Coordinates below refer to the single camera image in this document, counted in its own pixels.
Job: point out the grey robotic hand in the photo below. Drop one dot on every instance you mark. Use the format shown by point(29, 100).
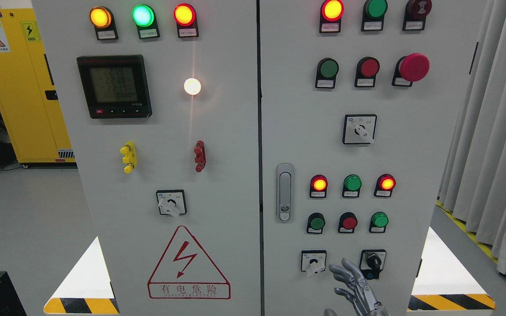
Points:
point(360, 295)

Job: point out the lower red push button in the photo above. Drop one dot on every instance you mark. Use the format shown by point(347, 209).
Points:
point(347, 223)

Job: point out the red push button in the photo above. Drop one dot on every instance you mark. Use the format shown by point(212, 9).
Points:
point(347, 223)
point(367, 69)

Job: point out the lower right green push button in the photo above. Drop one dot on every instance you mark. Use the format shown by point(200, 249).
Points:
point(378, 223)

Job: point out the green push button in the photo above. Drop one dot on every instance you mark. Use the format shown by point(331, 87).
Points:
point(378, 223)
point(327, 70)
point(315, 223)

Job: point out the lower left green push button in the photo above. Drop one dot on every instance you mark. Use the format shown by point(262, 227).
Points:
point(315, 223)

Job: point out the upper red push button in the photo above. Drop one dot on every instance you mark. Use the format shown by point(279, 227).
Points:
point(367, 69)

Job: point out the upper green push button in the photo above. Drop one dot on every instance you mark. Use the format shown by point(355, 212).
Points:
point(327, 70)

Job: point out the red mushroom emergency stop button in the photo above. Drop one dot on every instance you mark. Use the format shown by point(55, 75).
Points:
point(410, 69)

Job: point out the middle green indicator lamp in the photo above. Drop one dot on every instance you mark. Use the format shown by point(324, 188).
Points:
point(351, 186)

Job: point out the green indicator lamp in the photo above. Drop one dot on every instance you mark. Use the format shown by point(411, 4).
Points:
point(373, 15)
point(144, 18)
point(351, 186)

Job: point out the middle right red indicator lamp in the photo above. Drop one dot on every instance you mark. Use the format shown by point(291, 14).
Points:
point(384, 186)

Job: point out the red indicator lamp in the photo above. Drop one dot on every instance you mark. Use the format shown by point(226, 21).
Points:
point(384, 186)
point(331, 13)
point(186, 21)
point(318, 188)

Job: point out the right yellow black hazard tape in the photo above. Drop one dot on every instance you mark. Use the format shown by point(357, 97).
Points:
point(451, 302)

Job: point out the yellow black hazard tape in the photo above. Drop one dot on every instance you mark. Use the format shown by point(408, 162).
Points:
point(81, 306)
point(451, 302)

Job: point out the middle left red indicator lamp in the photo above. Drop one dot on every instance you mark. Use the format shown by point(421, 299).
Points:
point(318, 188)

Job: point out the grey curtain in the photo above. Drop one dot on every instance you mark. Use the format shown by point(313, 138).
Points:
point(474, 182)

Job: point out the red electric hazard warning sticker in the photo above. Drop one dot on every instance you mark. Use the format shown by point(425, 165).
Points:
point(186, 271)

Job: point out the grey electrical control cabinet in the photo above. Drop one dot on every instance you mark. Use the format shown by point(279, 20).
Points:
point(258, 108)

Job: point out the red terminal connector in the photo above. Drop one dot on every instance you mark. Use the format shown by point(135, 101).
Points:
point(200, 156)

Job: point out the white glowing indicator lamp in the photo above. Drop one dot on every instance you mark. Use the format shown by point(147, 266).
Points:
point(192, 86)

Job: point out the yellow terminal connector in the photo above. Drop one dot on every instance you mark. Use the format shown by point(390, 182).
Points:
point(129, 157)

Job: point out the dark red buzzer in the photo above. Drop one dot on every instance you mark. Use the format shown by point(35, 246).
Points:
point(416, 12)

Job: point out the green indicator lamp top right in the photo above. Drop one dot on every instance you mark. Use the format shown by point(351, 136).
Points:
point(373, 15)

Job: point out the red indicator lamp top right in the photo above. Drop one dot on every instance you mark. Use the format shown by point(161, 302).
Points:
point(331, 13)

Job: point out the left yellow black hazard tape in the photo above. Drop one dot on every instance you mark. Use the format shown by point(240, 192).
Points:
point(81, 306)

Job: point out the black digital power meter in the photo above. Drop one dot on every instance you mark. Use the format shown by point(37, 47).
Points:
point(115, 86)

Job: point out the red indicator lamp top left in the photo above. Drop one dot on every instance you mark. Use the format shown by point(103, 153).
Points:
point(186, 21)

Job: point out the green indicator lamp top left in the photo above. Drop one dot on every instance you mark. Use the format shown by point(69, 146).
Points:
point(144, 18)

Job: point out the yellow indicator lamp top left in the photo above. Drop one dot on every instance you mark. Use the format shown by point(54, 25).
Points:
point(104, 23)

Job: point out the yellow safety storage cabinet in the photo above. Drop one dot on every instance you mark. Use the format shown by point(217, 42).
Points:
point(28, 99)

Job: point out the black key selector switch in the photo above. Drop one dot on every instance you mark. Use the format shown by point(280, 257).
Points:
point(372, 262)

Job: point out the bottom white selector switch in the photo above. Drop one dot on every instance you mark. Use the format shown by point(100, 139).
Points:
point(313, 262)

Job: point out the silver door latch handle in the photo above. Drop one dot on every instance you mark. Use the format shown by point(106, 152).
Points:
point(284, 191)

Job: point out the upper right selector switch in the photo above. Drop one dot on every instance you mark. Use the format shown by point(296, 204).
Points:
point(359, 128)

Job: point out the left door selector switch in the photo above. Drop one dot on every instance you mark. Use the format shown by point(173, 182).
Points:
point(171, 202)

